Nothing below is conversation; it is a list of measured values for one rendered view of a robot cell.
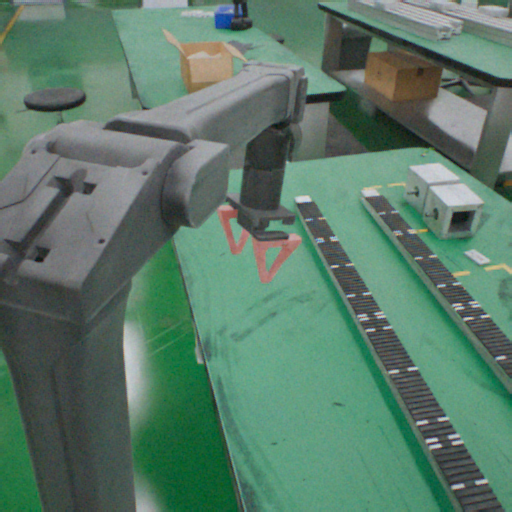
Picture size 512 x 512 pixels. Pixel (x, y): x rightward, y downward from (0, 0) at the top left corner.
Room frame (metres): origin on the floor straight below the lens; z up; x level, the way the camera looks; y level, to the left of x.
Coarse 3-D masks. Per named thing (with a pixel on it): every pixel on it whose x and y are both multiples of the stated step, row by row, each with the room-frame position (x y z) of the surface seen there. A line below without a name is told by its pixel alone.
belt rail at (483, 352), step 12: (360, 192) 1.22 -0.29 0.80; (372, 192) 1.20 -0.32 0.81; (372, 216) 1.12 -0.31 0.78; (384, 228) 1.05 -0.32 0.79; (396, 240) 0.99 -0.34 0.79; (420, 276) 0.86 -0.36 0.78; (432, 288) 0.81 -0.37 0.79; (444, 300) 0.77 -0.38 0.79; (456, 312) 0.72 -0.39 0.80; (468, 336) 0.67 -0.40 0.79; (480, 348) 0.64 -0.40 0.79; (492, 360) 0.61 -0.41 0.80; (504, 372) 0.57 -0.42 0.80; (504, 384) 0.56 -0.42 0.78
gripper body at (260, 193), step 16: (256, 176) 0.59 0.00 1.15; (272, 176) 0.59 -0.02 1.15; (240, 192) 0.61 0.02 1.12; (256, 192) 0.59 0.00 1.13; (272, 192) 0.59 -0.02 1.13; (240, 208) 0.59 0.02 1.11; (256, 208) 0.58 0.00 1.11; (272, 208) 0.59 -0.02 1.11; (256, 224) 0.55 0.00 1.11; (288, 224) 0.57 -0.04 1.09
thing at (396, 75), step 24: (192, 48) 2.48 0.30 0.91; (216, 48) 2.50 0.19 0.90; (192, 72) 2.15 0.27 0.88; (216, 72) 2.17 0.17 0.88; (384, 72) 4.04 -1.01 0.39; (408, 72) 3.86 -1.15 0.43; (432, 72) 3.91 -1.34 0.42; (384, 96) 3.97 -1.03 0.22; (408, 96) 3.87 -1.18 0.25; (432, 96) 3.92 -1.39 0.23
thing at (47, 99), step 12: (276, 36) 4.69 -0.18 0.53; (444, 84) 4.83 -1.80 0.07; (456, 84) 4.86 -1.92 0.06; (468, 84) 4.81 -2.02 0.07; (480, 84) 4.84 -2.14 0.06; (24, 96) 2.89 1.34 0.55; (36, 96) 2.90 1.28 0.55; (48, 96) 2.91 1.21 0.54; (60, 96) 2.91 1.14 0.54; (72, 96) 2.90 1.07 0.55; (84, 96) 2.94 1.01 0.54; (36, 108) 2.76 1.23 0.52; (48, 108) 2.76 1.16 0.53; (60, 108) 2.77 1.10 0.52; (72, 108) 2.83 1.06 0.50; (60, 120) 2.92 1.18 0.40
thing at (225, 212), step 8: (224, 208) 0.64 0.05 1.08; (232, 208) 0.64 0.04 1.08; (224, 216) 0.63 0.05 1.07; (232, 216) 0.64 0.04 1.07; (224, 224) 0.63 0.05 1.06; (224, 232) 0.63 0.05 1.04; (232, 232) 0.63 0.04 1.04; (232, 240) 0.63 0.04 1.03; (240, 240) 0.64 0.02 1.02; (232, 248) 0.63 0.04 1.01; (240, 248) 0.63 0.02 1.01
